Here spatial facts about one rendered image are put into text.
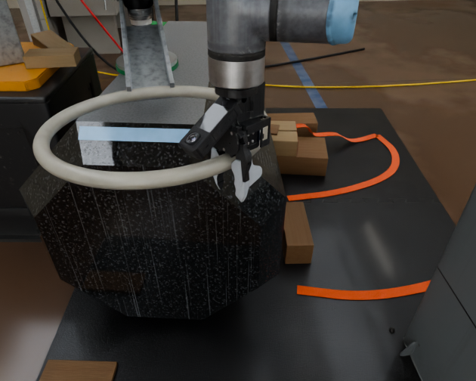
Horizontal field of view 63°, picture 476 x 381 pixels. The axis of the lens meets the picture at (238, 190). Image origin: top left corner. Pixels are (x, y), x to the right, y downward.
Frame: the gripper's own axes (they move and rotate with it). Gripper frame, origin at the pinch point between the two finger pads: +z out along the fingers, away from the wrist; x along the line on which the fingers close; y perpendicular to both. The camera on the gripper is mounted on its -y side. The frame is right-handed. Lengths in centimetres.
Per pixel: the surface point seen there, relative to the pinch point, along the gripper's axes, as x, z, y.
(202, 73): 60, -1, 43
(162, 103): 50, 1, 20
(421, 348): -30, 79, 62
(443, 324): -33, 60, 59
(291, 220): 42, 71, 78
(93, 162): 48.4, 11.3, -5.3
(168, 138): 36.7, 5.7, 11.9
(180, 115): 40.3, 2.0, 19.0
